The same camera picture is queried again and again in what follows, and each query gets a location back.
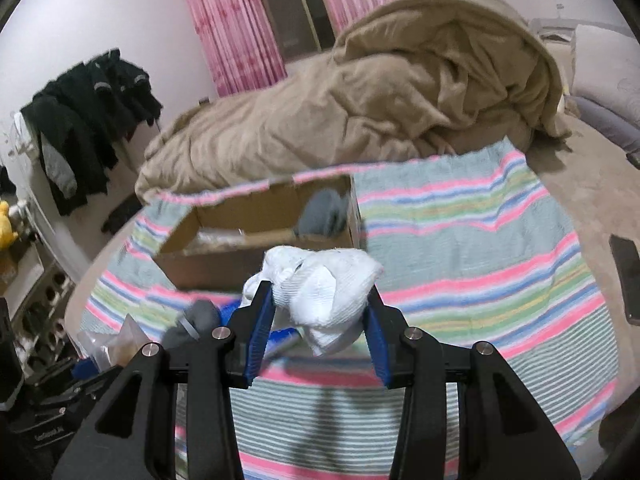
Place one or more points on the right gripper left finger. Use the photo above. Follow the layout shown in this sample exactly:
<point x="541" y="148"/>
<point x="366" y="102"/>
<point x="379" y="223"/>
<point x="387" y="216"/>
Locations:
<point x="250" y="327"/>

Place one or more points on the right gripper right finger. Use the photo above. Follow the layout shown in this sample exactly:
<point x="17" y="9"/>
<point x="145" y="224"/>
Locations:
<point x="391" y="342"/>

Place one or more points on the dark grey sock pair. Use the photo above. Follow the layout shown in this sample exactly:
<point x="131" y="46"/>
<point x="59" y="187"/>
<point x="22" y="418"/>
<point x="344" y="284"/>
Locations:
<point x="196" y="322"/>

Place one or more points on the white socks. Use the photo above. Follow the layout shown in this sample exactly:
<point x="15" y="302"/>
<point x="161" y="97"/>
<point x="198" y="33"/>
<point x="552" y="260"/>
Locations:
<point x="320" y="294"/>

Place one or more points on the clear plastic snack bag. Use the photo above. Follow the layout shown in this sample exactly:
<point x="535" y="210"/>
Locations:
<point x="108" y="350"/>

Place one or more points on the blue tissue packet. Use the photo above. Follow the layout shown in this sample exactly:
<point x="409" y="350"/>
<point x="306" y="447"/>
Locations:
<point x="277" y="341"/>

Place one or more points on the cardboard box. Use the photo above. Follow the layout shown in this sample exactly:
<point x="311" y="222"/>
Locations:
<point x="220" y="246"/>

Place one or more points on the striped pastel towel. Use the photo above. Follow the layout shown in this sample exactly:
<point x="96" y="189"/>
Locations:
<point x="473" y="248"/>

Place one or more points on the grey sock in box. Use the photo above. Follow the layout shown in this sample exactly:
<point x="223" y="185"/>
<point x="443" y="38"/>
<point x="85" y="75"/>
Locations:
<point x="325" y="214"/>

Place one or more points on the yellow plush toy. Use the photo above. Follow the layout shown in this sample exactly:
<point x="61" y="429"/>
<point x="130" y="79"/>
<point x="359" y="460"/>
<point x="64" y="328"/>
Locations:
<point x="7" y="234"/>

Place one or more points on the black phone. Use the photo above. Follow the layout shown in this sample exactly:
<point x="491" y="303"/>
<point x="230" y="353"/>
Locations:
<point x="626" y="258"/>

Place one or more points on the beige comforter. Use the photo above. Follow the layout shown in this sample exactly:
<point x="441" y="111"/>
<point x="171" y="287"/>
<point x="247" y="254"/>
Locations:
<point x="412" y="79"/>

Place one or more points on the dark hanging clothes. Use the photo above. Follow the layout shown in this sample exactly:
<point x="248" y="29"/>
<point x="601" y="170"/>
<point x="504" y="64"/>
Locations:
<point x="78" y="117"/>

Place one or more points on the grey pillow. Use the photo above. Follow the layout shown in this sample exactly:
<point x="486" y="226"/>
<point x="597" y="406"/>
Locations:
<point x="613" y="127"/>

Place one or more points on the window with dark glass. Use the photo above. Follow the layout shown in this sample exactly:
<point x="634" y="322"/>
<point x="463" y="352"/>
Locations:
<point x="301" y="27"/>

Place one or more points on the left pink curtain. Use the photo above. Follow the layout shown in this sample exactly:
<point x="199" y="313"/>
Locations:
<point x="240" y="48"/>

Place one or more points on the white pillow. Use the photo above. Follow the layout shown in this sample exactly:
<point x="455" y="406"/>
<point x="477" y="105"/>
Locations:
<point x="606" y="70"/>

